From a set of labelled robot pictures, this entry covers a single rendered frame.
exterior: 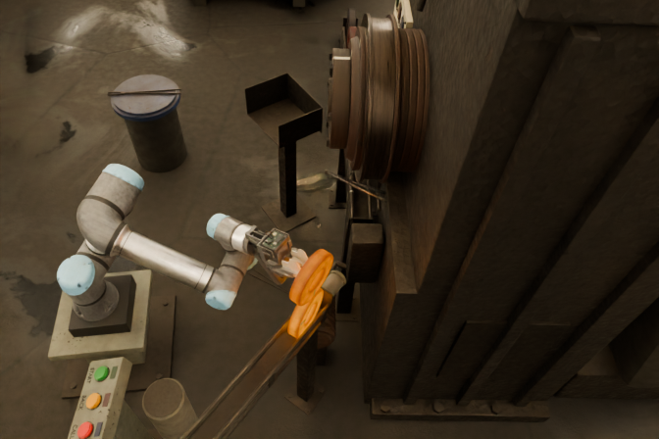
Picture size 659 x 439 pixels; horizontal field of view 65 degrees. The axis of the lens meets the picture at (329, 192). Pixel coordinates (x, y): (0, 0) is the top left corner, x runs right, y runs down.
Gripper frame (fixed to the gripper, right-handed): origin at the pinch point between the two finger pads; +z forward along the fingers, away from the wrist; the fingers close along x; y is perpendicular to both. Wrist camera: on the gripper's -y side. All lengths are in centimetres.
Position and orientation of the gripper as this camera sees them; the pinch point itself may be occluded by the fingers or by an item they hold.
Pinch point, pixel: (311, 272)
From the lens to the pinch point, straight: 135.0
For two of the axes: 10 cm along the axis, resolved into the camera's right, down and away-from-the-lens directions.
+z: 8.0, 2.8, -5.3
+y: -1.6, -7.5, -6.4
